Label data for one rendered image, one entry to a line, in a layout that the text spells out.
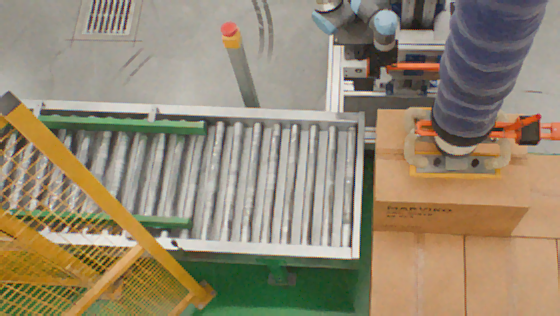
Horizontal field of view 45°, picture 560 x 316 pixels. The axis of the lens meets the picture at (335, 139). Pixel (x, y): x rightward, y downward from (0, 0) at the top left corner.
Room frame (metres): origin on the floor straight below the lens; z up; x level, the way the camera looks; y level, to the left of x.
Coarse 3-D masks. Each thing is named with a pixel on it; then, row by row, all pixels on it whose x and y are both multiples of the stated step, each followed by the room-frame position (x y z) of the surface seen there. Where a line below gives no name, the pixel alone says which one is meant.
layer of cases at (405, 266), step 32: (544, 160) 1.13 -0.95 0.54; (544, 192) 0.98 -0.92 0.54; (544, 224) 0.83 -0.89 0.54; (384, 256) 0.74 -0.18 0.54; (416, 256) 0.73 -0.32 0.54; (448, 256) 0.72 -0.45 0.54; (480, 256) 0.71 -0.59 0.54; (512, 256) 0.70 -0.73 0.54; (544, 256) 0.69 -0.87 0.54; (384, 288) 0.60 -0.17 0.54; (416, 288) 0.59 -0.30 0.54; (448, 288) 0.58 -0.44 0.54; (480, 288) 0.57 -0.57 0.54; (512, 288) 0.56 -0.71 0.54; (544, 288) 0.55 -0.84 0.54
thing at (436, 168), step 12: (432, 156) 0.97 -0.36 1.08; (444, 156) 0.97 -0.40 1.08; (468, 156) 0.96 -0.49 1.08; (480, 156) 0.96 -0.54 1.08; (492, 156) 0.95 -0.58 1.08; (420, 168) 0.92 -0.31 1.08; (432, 168) 0.92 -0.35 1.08; (444, 168) 0.92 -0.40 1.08; (468, 168) 0.91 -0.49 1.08; (480, 168) 0.91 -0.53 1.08
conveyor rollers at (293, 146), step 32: (224, 128) 1.41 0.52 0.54; (256, 128) 1.39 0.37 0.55; (352, 128) 1.36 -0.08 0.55; (96, 160) 1.29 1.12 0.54; (160, 160) 1.26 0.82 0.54; (192, 160) 1.25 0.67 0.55; (256, 160) 1.23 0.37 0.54; (288, 160) 1.22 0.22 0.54; (352, 160) 1.20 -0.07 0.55; (0, 192) 1.16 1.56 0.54; (32, 192) 1.15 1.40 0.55; (128, 192) 1.12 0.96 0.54; (192, 192) 1.09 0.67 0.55; (288, 192) 1.06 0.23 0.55; (352, 192) 1.04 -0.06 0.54; (32, 224) 1.00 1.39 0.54; (64, 224) 0.98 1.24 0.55; (224, 224) 0.93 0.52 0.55; (288, 224) 0.91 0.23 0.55
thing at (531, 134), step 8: (520, 120) 1.04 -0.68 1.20; (520, 128) 1.01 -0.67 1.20; (528, 128) 1.00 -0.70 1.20; (536, 128) 1.00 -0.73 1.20; (520, 136) 0.97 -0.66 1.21; (528, 136) 0.97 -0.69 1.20; (536, 136) 0.97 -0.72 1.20; (520, 144) 0.96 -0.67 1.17; (528, 144) 0.95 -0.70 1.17; (536, 144) 0.95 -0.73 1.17
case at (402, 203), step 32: (384, 128) 1.16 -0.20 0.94; (384, 160) 1.02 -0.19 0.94; (512, 160) 0.99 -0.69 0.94; (384, 192) 0.89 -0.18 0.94; (416, 192) 0.88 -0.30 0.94; (448, 192) 0.87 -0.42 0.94; (480, 192) 0.86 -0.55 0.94; (512, 192) 0.85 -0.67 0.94; (384, 224) 0.85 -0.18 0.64; (416, 224) 0.84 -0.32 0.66; (448, 224) 0.82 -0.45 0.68; (480, 224) 0.81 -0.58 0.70; (512, 224) 0.79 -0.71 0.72
